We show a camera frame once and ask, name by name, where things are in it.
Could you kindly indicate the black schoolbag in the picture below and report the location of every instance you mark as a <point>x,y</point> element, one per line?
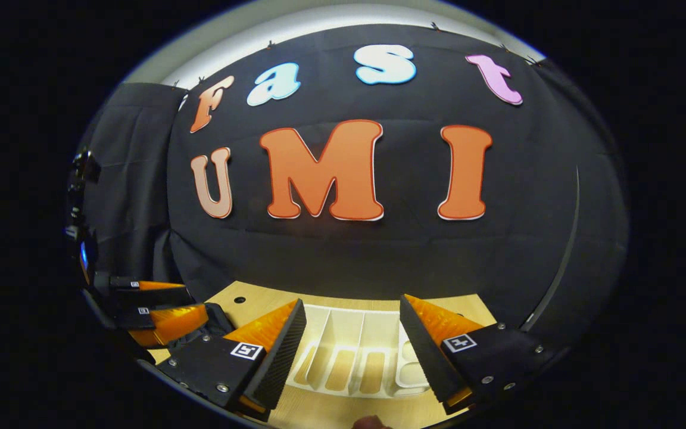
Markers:
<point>221,325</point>

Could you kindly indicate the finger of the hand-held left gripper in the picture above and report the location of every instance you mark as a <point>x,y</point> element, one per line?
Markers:
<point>164,297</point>
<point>170,322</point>

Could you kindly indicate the white bookshelf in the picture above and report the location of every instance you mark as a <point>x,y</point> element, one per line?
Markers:
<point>349,333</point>

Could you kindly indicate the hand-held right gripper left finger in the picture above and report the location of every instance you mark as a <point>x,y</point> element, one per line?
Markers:
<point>283,357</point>

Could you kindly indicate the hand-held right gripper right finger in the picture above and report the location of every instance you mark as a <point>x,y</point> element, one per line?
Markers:
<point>420,351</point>

